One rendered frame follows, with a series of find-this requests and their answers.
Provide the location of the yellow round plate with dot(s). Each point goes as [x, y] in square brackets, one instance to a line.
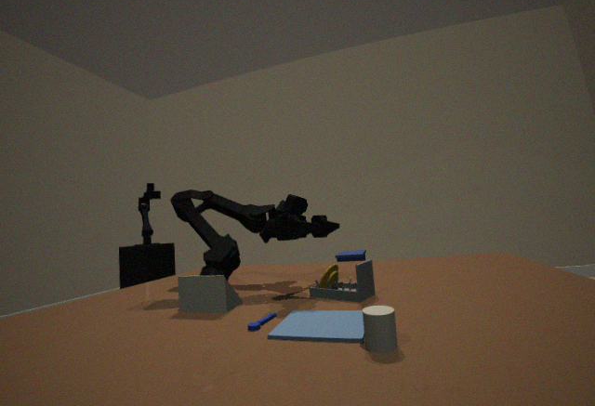
[330, 275]

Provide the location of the blue spoon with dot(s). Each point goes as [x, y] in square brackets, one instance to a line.
[255, 325]

